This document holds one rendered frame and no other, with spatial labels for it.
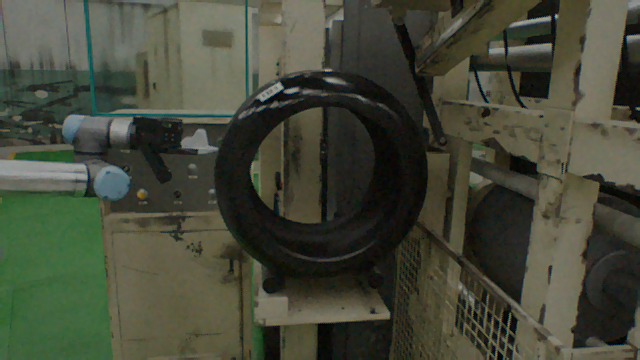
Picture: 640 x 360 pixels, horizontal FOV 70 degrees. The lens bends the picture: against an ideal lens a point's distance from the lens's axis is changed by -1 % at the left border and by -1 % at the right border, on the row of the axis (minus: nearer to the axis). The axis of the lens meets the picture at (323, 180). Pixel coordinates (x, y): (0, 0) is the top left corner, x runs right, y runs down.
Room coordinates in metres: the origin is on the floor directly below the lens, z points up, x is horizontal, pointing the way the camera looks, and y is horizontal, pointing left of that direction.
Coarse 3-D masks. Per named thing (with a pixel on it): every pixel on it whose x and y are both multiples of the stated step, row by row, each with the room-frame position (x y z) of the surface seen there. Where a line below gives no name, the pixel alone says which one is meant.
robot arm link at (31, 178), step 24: (0, 168) 0.87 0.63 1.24; (24, 168) 0.90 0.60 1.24; (48, 168) 0.93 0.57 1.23; (72, 168) 0.96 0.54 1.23; (96, 168) 0.99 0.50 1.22; (0, 192) 0.86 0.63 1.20; (24, 192) 0.89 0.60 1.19; (48, 192) 0.92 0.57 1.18; (72, 192) 0.95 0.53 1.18; (96, 192) 0.97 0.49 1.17; (120, 192) 0.99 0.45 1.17
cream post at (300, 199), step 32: (288, 0) 1.47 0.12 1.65; (320, 0) 1.49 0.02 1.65; (288, 32) 1.47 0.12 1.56; (320, 32) 1.49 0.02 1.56; (288, 64) 1.47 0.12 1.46; (320, 64) 1.49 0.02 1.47; (288, 128) 1.47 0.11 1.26; (320, 128) 1.49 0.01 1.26; (288, 160) 1.47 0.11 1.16; (320, 160) 1.49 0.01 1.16; (288, 192) 1.47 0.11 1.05; (320, 192) 1.49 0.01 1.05; (288, 352) 1.47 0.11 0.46
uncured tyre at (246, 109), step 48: (288, 96) 1.09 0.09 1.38; (336, 96) 1.11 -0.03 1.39; (384, 96) 1.15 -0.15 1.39; (240, 144) 1.07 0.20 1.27; (384, 144) 1.40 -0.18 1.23; (240, 192) 1.07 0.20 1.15; (384, 192) 1.39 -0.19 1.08; (240, 240) 1.10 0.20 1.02; (288, 240) 1.34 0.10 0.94; (336, 240) 1.36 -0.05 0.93; (384, 240) 1.12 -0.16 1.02
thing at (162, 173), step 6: (144, 144) 1.13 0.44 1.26; (150, 144) 1.15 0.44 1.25; (144, 150) 1.13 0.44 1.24; (150, 150) 1.13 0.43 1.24; (144, 156) 1.13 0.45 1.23; (150, 156) 1.13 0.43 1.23; (156, 156) 1.14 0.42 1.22; (150, 162) 1.13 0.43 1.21; (156, 162) 1.13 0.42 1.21; (162, 162) 1.16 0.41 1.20; (156, 168) 1.13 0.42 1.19; (162, 168) 1.14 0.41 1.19; (156, 174) 1.13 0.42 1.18; (162, 174) 1.14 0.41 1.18; (168, 174) 1.15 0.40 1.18; (162, 180) 1.14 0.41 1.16; (168, 180) 1.14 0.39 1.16
